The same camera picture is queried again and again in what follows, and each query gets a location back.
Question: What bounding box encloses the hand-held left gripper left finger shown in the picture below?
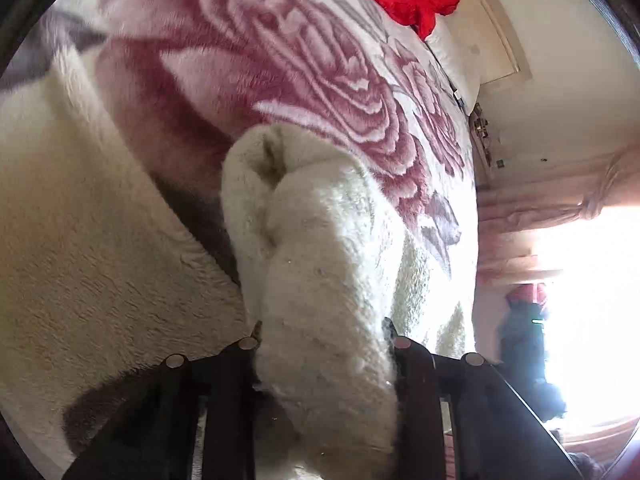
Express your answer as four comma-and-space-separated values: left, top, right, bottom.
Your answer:
62, 337, 261, 480

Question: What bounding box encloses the beige wooden bed headboard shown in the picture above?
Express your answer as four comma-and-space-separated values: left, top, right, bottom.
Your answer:
457, 0, 533, 85

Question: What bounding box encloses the white pillow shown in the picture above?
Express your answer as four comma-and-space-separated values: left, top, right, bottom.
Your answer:
425, 7, 483, 113

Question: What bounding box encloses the beige nightstand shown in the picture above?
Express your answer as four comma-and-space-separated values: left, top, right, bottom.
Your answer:
471, 104, 505, 190

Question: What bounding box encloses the purple floral blanket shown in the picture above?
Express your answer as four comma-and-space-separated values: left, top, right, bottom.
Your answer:
0, 0, 480, 461

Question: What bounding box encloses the red knitted garment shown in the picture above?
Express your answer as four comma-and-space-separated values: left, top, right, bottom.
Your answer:
505, 282, 548, 312

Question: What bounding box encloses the teal jacket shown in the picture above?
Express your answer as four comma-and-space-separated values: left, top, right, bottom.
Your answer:
497, 300, 568, 421

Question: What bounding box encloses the white tweed jacket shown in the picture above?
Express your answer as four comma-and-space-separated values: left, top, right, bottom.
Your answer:
0, 55, 401, 480

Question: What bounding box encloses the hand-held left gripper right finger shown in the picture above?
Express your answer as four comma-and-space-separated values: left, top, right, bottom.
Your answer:
382, 317, 583, 480

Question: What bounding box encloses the pink floral tied curtain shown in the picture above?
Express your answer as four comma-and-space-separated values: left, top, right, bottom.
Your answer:
477, 147, 632, 291

